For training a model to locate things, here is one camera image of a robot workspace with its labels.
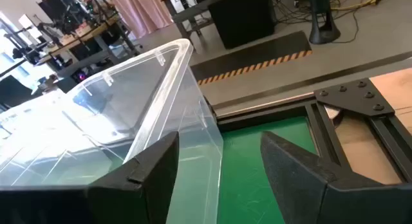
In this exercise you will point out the pink curtain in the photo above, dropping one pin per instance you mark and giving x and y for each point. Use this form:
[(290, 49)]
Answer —
[(141, 11)]

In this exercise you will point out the black floor stand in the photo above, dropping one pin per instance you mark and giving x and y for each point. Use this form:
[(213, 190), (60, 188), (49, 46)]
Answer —
[(323, 34)]

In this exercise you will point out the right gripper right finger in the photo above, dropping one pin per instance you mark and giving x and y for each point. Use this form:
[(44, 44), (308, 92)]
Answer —
[(305, 192)]

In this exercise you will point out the black hazard-striped floor mat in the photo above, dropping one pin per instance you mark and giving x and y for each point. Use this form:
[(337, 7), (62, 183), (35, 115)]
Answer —
[(251, 56)]

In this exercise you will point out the black cabinet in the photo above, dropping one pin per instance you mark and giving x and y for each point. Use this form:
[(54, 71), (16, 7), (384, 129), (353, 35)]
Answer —
[(241, 21)]

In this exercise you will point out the grey metal workbench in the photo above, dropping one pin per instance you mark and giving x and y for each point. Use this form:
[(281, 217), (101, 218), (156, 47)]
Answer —
[(193, 11)]

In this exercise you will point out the person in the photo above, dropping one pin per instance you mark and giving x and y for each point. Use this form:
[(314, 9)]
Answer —
[(88, 0)]

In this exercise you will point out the clear plastic bin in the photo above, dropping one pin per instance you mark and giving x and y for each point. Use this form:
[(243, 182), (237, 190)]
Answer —
[(154, 98)]

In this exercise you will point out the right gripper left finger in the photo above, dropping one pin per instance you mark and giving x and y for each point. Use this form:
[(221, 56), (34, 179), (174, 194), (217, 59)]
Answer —
[(145, 192)]

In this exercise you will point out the wooden top workbench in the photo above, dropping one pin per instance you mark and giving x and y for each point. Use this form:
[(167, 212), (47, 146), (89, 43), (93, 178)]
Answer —
[(96, 30)]

